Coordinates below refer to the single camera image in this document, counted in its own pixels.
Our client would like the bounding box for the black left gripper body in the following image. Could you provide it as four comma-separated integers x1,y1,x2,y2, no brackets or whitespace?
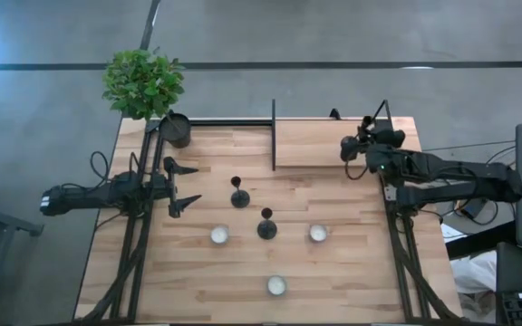
150,173,178,206

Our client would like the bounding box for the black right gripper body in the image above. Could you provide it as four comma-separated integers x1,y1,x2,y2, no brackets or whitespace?
340,129,406,163

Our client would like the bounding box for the white brown floral candle tin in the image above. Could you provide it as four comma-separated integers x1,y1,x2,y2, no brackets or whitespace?
209,225,230,246

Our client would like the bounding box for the short black candlestick holder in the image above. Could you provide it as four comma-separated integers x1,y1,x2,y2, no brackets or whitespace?
229,176,251,210

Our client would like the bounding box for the medium black candlestick holder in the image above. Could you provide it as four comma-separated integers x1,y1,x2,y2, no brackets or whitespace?
256,207,278,241

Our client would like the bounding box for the white tealight candle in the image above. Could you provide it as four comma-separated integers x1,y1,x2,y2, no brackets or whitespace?
308,223,329,244
266,274,288,298

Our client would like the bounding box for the white tealight candle bottom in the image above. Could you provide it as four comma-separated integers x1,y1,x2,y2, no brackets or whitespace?
266,274,288,298

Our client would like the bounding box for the green potted plant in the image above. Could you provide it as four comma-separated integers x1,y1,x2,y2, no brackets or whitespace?
101,47,193,149

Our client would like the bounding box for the small blue power box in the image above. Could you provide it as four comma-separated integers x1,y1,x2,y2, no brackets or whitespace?
463,198,488,219

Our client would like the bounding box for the white paper sheet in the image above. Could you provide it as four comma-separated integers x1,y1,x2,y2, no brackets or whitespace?
440,224,464,241

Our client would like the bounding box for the white bag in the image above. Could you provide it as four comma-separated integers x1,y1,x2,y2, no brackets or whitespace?
449,251,498,295

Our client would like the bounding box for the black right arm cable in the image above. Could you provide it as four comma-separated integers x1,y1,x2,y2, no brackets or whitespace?
343,159,370,181

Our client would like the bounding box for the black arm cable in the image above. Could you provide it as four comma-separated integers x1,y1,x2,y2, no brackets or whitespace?
89,150,111,183
343,159,370,181

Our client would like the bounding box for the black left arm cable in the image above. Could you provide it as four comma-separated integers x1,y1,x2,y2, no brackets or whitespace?
89,150,111,183

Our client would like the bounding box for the black aluminium rig frame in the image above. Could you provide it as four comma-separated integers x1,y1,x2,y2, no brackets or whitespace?
72,116,464,325

